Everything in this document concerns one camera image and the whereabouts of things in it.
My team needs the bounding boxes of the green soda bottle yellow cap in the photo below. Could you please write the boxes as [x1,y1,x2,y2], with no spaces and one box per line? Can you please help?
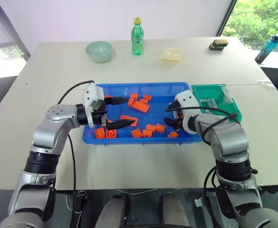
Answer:
[130,17,145,57]

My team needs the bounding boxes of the grey side table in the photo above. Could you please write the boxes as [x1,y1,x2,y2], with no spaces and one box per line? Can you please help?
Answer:
[259,50,278,98]

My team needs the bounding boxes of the large flat orange brick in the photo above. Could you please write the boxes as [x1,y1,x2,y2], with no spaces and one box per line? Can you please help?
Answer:
[132,100,151,113]

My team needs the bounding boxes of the black and yellow sponges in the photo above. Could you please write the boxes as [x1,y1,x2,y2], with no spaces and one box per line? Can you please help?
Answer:
[208,38,229,52]

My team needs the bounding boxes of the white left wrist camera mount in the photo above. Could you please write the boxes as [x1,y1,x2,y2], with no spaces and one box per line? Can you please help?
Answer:
[83,82,106,129]

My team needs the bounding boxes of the green plastic bin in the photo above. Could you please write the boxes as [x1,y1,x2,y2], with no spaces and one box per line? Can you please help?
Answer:
[191,84,244,124]

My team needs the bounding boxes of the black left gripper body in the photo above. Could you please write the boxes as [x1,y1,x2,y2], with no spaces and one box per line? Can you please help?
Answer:
[92,98,109,127]

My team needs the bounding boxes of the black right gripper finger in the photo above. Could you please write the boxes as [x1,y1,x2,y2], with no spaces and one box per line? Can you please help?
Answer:
[165,100,178,113]
[164,117,183,133]

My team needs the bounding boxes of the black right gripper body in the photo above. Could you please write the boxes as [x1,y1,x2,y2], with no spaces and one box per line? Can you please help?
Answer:
[169,100,185,130]

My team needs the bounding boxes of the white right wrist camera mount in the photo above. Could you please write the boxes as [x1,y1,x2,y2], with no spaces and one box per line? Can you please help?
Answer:
[174,90,201,135]

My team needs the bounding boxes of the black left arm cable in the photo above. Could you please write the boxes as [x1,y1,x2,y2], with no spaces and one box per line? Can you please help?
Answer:
[56,80,96,193]

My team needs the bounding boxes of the blue sports water bottle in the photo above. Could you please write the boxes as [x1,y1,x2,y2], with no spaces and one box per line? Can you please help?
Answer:
[254,33,278,64]

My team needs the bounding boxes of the pale green bowl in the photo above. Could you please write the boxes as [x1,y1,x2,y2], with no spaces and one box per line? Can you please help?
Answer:
[85,40,112,64]

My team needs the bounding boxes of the dark rounded robot leg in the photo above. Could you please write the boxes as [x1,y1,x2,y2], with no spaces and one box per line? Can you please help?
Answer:
[93,192,130,228]
[158,191,191,228]

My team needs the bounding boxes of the clear plastic label holder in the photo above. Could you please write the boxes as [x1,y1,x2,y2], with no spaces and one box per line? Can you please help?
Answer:
[221,86,234,105]

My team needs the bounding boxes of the black strap under table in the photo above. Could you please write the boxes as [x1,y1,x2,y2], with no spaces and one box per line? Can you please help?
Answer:
[73,189,88,216]

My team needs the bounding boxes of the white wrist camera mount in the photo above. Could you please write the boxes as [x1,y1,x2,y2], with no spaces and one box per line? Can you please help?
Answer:
[174,90,201,135]
[83,82,106,129]

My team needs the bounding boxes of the translucent yellowish plastic box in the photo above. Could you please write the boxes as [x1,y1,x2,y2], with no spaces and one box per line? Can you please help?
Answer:
[162,47,183,63]

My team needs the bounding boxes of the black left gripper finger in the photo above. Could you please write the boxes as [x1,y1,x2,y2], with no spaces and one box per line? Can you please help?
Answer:
[106,119,136,131]
[104,95,130,106]

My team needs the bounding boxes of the blue plastic bin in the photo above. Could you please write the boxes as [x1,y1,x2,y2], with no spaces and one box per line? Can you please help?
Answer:
[82,82,204,146]

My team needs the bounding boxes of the flat orange toy brick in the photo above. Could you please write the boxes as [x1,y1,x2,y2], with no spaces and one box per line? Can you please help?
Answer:
[120,114,139,127]

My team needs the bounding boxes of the dark window frame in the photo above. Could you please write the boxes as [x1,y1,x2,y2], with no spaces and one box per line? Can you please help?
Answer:
[215,0,238,38]

